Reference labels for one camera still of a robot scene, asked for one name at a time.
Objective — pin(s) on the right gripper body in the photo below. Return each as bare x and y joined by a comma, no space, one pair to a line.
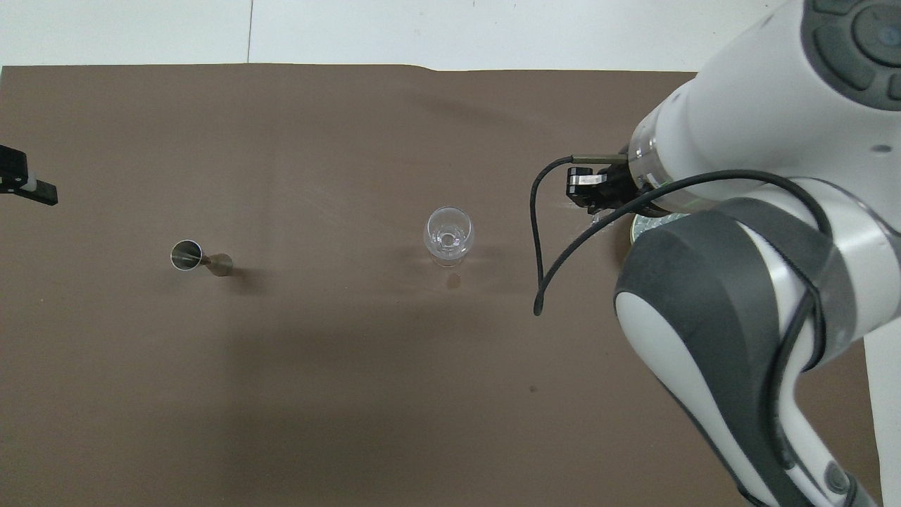
621,186

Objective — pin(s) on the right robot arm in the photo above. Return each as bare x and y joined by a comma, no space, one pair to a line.
760,91

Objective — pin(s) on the clear wine glass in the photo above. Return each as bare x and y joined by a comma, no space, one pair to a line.
448,236

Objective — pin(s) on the silver metal jigger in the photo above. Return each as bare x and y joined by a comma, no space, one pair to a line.
188,255

